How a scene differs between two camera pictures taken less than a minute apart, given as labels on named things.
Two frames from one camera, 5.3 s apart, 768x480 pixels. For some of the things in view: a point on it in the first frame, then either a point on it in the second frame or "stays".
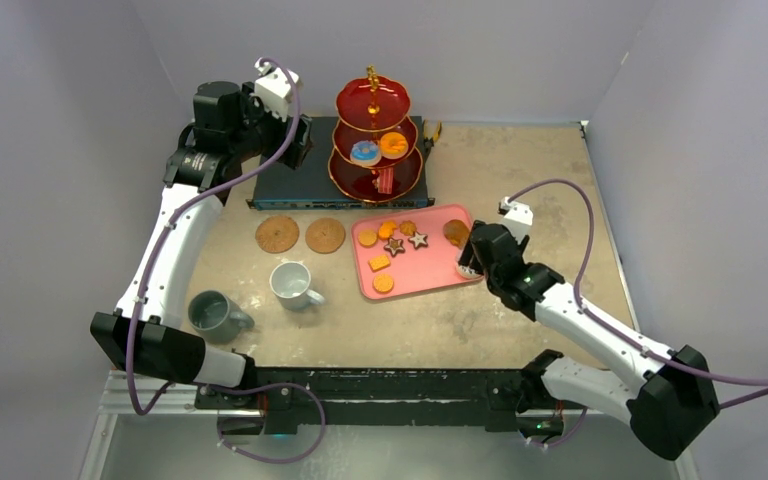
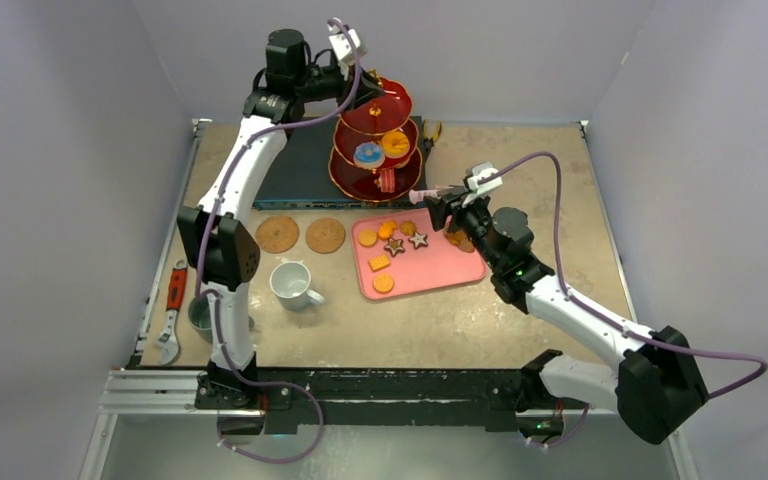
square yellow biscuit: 380,263 stays
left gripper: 251,106 to 365,89
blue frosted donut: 366,153 stays
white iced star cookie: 418,240 stays
